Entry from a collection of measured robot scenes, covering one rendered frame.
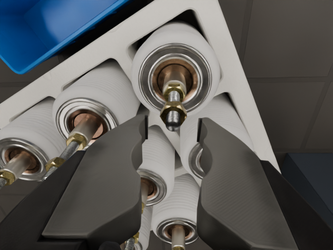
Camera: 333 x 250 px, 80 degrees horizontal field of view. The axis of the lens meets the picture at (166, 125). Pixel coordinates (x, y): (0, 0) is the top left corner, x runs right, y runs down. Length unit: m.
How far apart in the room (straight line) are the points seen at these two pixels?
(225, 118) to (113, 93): 0.14
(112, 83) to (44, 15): 0.29
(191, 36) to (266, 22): 0.29
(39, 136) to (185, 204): 0.24
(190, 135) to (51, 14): 0.38
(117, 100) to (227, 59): 0.15
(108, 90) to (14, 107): 0.19
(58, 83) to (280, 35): 0.42
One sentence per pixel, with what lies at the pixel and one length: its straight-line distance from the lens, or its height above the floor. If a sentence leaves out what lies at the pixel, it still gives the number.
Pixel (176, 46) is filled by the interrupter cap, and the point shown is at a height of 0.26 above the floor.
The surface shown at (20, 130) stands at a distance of 0.32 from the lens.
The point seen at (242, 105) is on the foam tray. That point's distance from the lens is 0.32.
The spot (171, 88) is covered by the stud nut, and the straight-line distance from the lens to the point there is 0.17.
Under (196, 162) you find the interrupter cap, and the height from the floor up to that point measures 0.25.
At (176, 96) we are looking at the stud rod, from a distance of 0.16.
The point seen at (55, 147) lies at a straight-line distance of 0.31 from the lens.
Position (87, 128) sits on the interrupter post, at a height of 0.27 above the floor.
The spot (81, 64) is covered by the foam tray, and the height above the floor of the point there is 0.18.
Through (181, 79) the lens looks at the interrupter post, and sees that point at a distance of 0.19.
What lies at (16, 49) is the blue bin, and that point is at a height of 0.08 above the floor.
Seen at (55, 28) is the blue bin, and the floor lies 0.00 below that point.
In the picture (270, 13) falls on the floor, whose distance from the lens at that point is 0.49.
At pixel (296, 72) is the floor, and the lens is 0.54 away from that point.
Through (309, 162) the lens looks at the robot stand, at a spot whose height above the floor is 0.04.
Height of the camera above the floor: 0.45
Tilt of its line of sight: 59 degrees down
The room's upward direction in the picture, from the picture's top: 174 degrees counter-clockwise
